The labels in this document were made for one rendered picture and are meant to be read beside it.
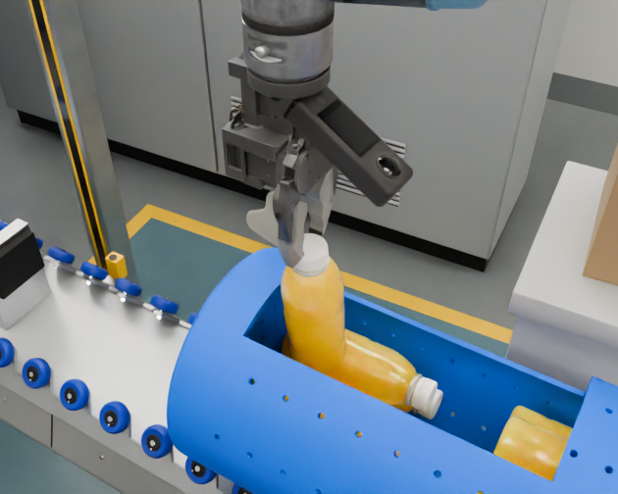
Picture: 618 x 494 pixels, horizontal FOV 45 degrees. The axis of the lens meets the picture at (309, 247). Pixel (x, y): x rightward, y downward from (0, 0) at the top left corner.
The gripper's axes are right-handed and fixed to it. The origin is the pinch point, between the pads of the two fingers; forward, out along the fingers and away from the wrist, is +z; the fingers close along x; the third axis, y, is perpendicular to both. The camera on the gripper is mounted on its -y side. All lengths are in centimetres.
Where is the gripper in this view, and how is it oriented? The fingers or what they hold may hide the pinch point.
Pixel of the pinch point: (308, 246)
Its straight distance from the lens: 75.5
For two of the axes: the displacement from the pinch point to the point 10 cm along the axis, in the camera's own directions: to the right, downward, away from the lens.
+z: 0.0, 7.4, 6.7
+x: -5.1, 5.8, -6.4
